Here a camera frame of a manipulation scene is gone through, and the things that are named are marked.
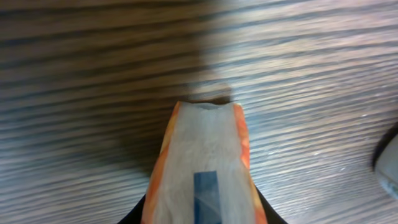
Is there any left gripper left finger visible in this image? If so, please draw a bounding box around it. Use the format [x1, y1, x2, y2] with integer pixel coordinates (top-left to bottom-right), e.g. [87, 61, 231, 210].
[118, 195, 146, 224]

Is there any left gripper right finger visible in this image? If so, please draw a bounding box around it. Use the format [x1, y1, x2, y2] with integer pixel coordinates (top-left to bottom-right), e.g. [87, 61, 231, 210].
[254, 186, 287, 224]

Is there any orange snack packet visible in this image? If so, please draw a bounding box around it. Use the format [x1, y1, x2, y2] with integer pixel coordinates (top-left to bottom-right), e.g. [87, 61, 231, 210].
[141, 102, 267, 224]

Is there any green lid jar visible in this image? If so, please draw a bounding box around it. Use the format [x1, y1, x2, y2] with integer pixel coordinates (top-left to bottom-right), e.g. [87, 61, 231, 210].
[372, 123, 397, 199]

